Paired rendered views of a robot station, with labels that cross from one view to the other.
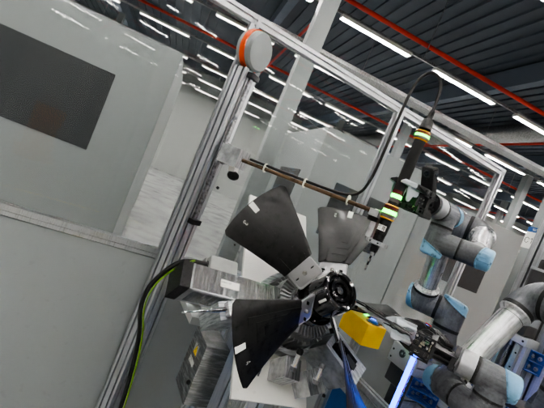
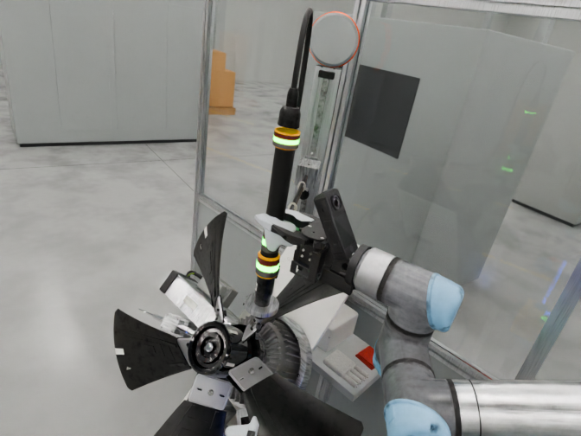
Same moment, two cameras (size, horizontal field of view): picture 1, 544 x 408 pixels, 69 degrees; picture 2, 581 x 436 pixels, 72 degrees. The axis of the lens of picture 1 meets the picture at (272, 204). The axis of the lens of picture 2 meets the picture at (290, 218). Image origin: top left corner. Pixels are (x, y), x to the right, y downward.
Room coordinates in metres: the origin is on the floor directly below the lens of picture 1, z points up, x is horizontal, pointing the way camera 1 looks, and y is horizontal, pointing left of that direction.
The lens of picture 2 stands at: (0.96, -0.95, 1.90)
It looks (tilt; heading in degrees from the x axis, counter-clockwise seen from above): 25 degrees down; 66
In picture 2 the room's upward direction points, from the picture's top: 10 degrees clockwise
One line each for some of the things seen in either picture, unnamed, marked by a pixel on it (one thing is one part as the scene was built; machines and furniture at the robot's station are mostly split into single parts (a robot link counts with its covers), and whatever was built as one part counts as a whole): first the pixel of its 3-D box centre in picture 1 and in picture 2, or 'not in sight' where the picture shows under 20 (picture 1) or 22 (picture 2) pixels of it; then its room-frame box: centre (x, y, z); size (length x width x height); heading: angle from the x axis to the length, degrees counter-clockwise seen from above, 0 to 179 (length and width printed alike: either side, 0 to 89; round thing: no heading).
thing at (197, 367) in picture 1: (201, 365); not in sight; (1.40, 0.01, 0.73); 0.15 x 0.09 x 0.22; 25
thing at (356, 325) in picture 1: (361, 329); not in sight; (1.62, -0.54, 1.02); 0.16 x 0.10 x 0.11; 25
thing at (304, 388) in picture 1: (307, 383); not in sight; (1.19, -0.31, 0.91); 0.12 x 0.08 x 0.12; 25
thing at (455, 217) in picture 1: (446, 214); (420, 296); (1.36, -0.57, 1.56); 0.11 x 0.08 x 0.09; 125
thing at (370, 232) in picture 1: (379, 227); (264, 284); (1.20, -0.33, 1.43); 0.09 x 0.07 x 0.10; 60
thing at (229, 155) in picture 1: (232, 156); (308, 172); (1.51, 0.21, 1.47); 0.10 x 0.07 x 0.08; 60
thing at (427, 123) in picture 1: (402, 181); (274, 217); (1.20, -0.34, 1.58); 0.04 x 0.04 x 0.46
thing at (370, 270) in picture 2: (434, 206); (374, 271); (1.32, -0.50, 1.56); 0.08 x 0.05 x 0.08; 35
